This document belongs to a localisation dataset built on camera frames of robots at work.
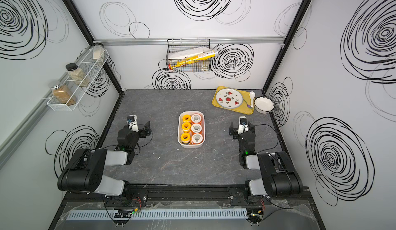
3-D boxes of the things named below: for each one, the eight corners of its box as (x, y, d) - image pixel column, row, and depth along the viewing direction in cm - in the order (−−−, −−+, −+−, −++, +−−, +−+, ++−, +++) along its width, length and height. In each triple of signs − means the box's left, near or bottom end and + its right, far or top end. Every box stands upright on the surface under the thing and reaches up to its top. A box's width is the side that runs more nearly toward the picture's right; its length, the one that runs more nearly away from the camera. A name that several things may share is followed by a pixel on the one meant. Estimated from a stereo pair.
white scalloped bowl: (256, 113, 109) (257, 110, 106) (251, 99, 117) (253, 96, 114) (274, 113, 109) (276, 110, 106) (269, 99, 117) (270, 96, 114)
